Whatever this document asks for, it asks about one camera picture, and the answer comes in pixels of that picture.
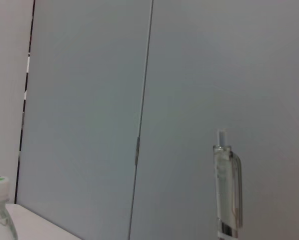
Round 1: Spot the grey white pen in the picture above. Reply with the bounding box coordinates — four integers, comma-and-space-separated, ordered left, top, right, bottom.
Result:
212, 127, 244, 240

